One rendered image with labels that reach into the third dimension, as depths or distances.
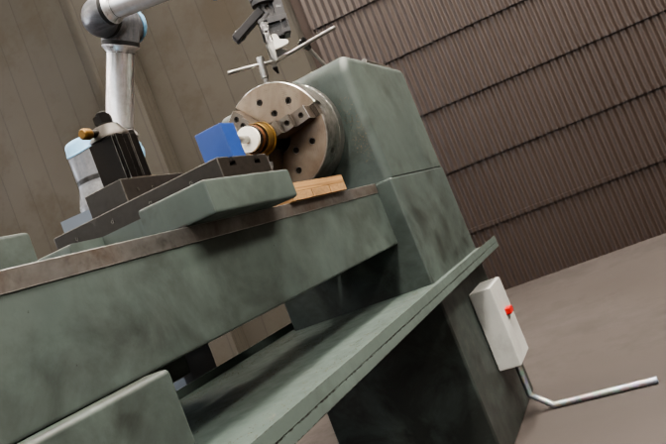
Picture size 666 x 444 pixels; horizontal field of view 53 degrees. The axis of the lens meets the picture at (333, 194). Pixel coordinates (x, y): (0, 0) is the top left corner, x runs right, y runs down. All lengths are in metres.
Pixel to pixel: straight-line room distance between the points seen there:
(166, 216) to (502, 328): 1.33
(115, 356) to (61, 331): 0.09
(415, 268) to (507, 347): 0.45
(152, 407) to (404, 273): 1.16
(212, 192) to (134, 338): 0.27
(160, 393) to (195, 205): 0.33
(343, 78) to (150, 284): 1.12
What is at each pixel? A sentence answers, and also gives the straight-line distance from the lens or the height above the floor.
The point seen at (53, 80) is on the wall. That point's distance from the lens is 6.10.
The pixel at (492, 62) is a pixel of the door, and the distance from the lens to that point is 4.85.
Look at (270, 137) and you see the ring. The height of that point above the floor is 1.07.
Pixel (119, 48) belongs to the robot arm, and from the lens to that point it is 2.23.
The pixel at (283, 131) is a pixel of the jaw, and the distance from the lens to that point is 1.80.
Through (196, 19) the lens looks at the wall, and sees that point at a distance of 5.50.
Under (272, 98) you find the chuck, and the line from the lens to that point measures 1.89.
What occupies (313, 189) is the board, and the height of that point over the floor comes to 0.88.
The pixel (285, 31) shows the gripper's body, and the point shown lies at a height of 1.35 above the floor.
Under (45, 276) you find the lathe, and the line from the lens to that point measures 0.89.
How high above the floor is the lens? 0.75
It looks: 4 degrees up
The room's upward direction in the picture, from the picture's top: 22 degrees counter-clockwise
